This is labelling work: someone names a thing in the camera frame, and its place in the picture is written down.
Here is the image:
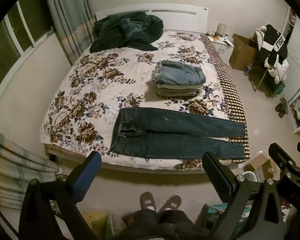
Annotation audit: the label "bed with floral cover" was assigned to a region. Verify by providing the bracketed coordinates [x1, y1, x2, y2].
[40, 29, 234, 170]

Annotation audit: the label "black and white jacket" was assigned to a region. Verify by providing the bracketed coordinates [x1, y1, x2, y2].
[261, 24, 288, 67]

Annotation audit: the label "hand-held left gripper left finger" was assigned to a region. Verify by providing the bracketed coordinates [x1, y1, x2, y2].
[19, 151, 103, 240]

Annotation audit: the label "window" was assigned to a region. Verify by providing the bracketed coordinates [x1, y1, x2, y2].
[0, 0, 56, 105]

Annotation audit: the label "folded light blue jeans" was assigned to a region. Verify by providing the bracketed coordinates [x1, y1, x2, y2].
[154, 60, 207, 85]

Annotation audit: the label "dark blue jeans pants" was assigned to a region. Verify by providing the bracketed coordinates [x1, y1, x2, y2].
[109, 107, 247, 160]

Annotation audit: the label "folded beige pants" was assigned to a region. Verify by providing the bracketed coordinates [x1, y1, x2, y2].
[156, 82, 205, 98]

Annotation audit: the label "person's right grey slipper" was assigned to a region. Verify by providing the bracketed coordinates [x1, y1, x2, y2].
[159, 194, 182, 213]

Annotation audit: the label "wooden bed frame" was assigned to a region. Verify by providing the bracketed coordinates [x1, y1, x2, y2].
[44, 143, 245, 175]

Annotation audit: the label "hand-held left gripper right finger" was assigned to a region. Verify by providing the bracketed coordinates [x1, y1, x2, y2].
[201, 151, 287, 240]

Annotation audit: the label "checkered bed sheet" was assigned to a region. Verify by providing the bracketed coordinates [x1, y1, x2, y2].
[202, 34, 252, 164]

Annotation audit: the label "white garment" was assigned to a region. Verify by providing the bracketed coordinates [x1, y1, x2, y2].
[264, 59, 289, 84]

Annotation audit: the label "pair of green slippers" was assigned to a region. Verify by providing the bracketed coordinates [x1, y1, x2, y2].
[275, 97, 289, 118]

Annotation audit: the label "large cardboard box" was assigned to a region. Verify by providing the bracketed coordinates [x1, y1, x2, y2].
[229, 34, 260, 71]

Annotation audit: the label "striped green cloth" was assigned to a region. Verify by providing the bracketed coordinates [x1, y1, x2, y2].
[0, 126, 63, 209]

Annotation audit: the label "dark green plush blanket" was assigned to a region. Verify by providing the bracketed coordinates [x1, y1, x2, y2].
[89, 12, 164, 53]

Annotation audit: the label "small cardboard box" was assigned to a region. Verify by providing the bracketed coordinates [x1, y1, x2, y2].
[249, 154, 273, 180]

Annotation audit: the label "white headboard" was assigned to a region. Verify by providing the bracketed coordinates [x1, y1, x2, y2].
[95, 3, 209, 33]

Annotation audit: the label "person's grey slipper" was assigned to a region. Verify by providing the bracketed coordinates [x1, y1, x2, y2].
[139, 192, 157, 212]
[159, 194, 182, 213]

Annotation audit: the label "yellow box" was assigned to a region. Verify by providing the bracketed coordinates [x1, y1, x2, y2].
[86, 211, 108, 238]

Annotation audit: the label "person's left grey slipper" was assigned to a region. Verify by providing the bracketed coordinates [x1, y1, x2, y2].
[139, 192, 157, 212]

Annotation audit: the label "white nightstand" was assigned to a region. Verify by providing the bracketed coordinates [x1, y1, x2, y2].
[206, 33, 235, 58]

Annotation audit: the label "green curtain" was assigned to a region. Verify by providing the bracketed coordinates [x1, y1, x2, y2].
[44, 0, 97, 65]

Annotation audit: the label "person's dark fleece clothing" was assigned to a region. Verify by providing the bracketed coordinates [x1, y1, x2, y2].
[112, 208, 211, 240]

